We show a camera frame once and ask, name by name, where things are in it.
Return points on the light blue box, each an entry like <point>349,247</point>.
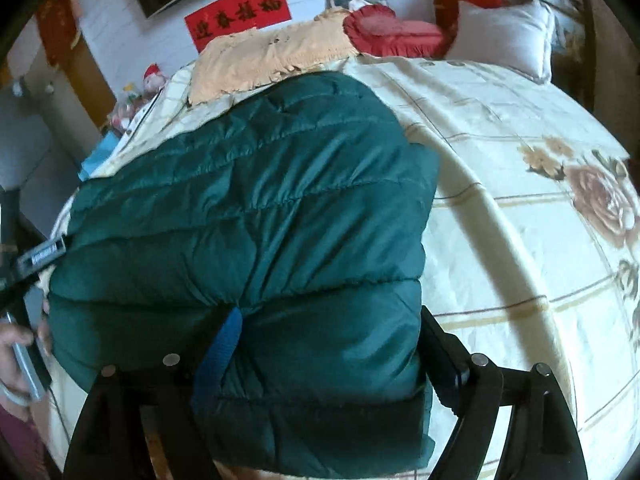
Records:
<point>99,157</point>

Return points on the cream floral bed sheet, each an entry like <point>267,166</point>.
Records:
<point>500,210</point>

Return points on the white pillow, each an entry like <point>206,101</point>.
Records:
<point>505,35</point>

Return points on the red and white doll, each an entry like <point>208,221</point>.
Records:
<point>154,77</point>

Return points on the wooden door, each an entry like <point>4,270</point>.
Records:
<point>85,70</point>

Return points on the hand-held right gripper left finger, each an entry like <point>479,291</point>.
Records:
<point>220,355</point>

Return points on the grey cabinet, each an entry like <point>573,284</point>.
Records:
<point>25,160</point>

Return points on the dark green down jacket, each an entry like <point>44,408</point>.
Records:
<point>260,220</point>

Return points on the person's left hand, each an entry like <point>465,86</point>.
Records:
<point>12,355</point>

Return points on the red wall banner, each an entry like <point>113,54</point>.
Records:
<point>237,12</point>

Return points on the beige fringed towel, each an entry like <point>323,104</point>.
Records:
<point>260,52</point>

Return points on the person's left forearm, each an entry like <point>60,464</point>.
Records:
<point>20,445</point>

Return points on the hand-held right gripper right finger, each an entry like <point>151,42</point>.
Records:
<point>447,360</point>

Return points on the red heart-shaped pillow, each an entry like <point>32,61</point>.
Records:
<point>395,30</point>

